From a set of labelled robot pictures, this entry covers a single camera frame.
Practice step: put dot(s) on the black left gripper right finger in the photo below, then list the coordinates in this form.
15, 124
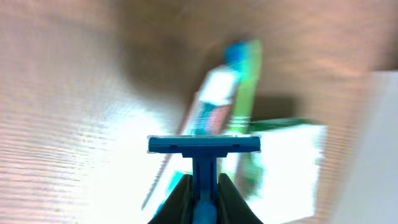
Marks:
231, 207

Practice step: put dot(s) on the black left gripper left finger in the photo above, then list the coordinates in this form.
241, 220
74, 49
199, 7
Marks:
178, 208

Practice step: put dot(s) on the blue disposable razor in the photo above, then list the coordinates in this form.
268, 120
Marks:
204, 152

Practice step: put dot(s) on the green white soap packet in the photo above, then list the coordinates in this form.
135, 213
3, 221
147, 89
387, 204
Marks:
291, 156

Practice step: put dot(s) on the teal toothpaste tube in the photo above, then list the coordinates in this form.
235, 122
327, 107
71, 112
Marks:
206, 116

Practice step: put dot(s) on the white cardboard box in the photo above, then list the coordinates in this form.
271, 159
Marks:
369, 193

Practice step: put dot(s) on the green white toothbrush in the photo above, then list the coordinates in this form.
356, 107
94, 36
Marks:
244, 57

